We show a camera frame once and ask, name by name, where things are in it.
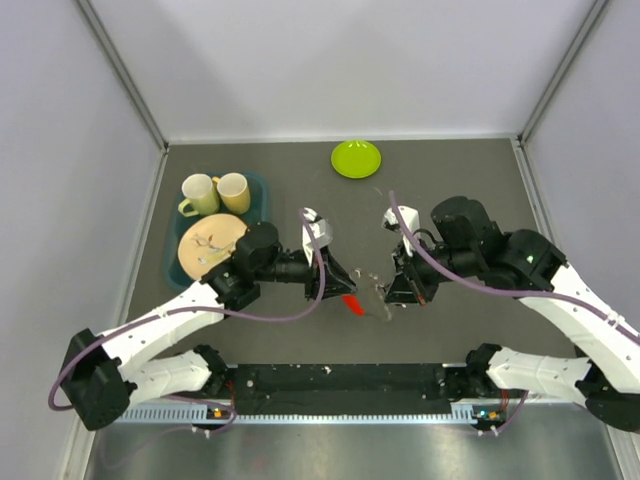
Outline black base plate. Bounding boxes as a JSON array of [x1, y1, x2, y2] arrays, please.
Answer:
[[168, 362, 501, 404]]

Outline teal plastic basin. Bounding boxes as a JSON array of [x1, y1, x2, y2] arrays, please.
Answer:
[[162, 172, 270, 292]]

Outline red-handled metal key holder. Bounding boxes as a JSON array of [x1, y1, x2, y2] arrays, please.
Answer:
[[342, 268, 393, 323]]

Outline pale green mug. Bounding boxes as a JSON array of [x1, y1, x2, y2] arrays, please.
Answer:
[[178, 174, 220, 217]]

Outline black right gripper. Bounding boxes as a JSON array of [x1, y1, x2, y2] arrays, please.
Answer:
[[383, 235, 479, 306]]

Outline aluminium frame rail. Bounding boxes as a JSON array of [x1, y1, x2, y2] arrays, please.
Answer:
[[79, 362, 576, 405]]

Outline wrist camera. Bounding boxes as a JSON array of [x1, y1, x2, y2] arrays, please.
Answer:
[[382, 206, 421, 257], [299, 207, 333, 267]]

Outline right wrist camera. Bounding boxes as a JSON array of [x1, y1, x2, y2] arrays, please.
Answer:
[[382, 206, 421, 257]]

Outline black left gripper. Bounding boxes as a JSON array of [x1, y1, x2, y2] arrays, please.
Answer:
[[255, 245, 356, 300]]

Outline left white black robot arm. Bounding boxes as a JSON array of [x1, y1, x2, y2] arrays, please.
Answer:
[[55, 209, 356, 431]]

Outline grey slotted cable duct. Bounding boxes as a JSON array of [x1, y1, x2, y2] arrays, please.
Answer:
[[116, 402, 506, 425]]

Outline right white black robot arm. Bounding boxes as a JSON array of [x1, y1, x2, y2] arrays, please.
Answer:
[[382, 196, 639, 433]]

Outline patterned wooden plate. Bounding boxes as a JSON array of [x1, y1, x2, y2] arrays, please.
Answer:
[[177, 213, 247, 280]]

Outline lime green plate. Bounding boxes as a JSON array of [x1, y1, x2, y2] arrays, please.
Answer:
[[330, 140, 382, 179]]

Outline mustard yellow mug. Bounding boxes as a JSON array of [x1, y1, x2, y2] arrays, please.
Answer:
[[213, 173, 251, 215]]

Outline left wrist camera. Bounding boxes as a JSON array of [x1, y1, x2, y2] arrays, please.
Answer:
[[299, 207, 333, 267]]

